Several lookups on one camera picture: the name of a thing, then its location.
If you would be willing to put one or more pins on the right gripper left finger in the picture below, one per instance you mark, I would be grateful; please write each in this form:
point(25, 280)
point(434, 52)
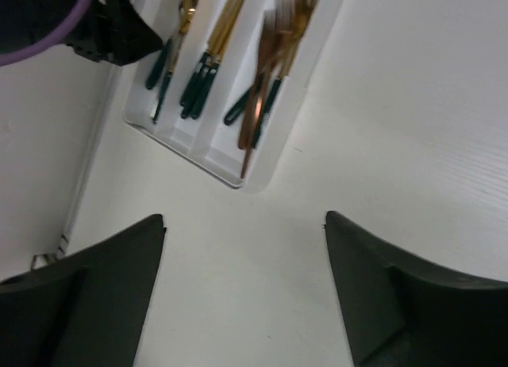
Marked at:
point(87, 309)

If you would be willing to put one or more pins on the gold knife green handle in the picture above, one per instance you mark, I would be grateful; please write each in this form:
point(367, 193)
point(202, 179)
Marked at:
point(207, 58)
point(202, 78)

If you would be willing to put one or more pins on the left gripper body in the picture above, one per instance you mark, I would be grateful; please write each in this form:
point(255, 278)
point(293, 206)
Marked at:
point(98, 30)

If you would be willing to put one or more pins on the dark copper fork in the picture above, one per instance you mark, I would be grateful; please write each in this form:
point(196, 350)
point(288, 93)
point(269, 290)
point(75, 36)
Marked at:
point(268, 48)

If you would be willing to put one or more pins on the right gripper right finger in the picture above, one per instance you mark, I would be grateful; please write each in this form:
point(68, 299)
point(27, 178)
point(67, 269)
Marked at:
point(402, 310)

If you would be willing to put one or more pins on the white cutlery tray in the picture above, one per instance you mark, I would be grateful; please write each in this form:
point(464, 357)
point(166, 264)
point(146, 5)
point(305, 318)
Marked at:
point(207, 142)

